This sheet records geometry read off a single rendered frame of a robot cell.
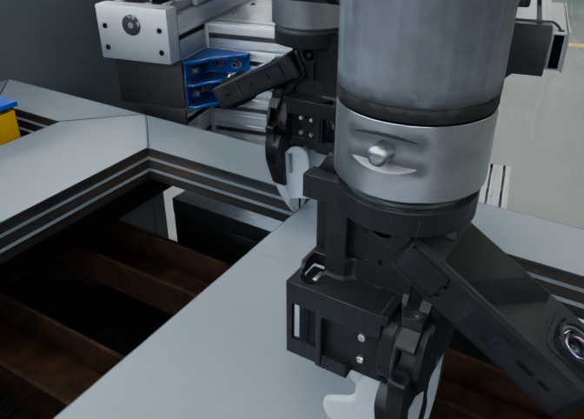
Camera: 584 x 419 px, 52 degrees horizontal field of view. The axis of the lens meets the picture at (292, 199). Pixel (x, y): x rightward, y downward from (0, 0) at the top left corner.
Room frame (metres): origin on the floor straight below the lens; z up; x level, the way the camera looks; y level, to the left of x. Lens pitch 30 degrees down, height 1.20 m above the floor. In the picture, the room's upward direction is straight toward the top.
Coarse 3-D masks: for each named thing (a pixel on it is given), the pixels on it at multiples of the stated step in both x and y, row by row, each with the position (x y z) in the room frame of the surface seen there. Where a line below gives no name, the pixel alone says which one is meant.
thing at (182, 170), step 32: (32, 128) 0.87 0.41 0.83; (128, 160) 0.72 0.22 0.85; (160, 160) 0.74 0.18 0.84; (64, 192) 0.63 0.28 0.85; (96, 192) 0.66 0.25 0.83; (224, 192) 0.67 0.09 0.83; (256, 192) 0.65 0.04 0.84; (0, 224) 0.56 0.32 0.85; (32, 224) 0.58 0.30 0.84; (64, 224) 0.61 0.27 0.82; (0, 256) 0.53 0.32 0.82; (512, 256) 0.49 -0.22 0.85; (576, 288) 0.46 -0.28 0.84
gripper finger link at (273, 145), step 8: (272, 128) 0.56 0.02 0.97; (272, 136) 0.56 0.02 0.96; (280, 136) 0.56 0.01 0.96; (272, 144) 0.55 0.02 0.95; (280, 144) 0.56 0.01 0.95; (288, 144) 0.57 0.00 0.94; (272, 152) 0.55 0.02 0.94; (280, 152) 0.56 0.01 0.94; (272, 160) 0.56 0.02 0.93; (280, 160) 0.56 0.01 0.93; (272, 168) 0.56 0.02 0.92; (280, 168) 0.56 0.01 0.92; (272, 176) 0.57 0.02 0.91; (280, 176) 0.57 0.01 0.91
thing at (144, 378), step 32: (96, 384) 0.32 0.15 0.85; (128, 384) 0.32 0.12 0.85; (160, 384) 0.32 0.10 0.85; (192, 384) 0.32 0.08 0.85; (96, 416) 0.29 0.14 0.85; (128, 416) 0.29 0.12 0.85; (160, 416) 0.29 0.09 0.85; (192, 416) 0.29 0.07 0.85; (224, 416) 0.29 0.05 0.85; (256, 416) 0.29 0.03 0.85
